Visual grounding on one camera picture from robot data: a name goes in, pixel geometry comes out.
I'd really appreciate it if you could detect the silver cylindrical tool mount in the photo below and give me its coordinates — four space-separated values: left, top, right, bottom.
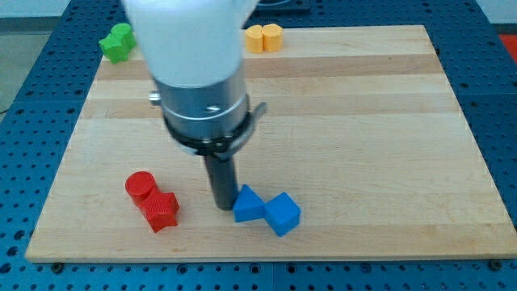
153 64 267 160

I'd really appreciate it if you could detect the blue triangle block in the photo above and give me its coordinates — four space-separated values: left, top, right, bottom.
233 184 265 222

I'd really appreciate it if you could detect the red circle block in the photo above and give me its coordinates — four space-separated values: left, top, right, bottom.
124 171 156 206

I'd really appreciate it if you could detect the blue cube block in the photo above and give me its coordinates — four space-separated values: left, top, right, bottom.
264 192 301 237

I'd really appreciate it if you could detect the wooden board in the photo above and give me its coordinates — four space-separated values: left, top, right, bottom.
26 25 516 263

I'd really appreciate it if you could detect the green star block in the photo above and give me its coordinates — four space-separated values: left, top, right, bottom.
99 34 129 64

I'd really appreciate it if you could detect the yellow heart block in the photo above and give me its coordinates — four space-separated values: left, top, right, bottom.
245 25 263 53

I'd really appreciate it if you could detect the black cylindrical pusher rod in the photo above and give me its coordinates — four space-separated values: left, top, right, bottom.
204 155 239 210

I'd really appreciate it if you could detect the red star block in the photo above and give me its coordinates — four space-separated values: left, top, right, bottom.
139 188 179 233

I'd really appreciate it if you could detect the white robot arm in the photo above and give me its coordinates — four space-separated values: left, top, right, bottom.
123 0 267 210

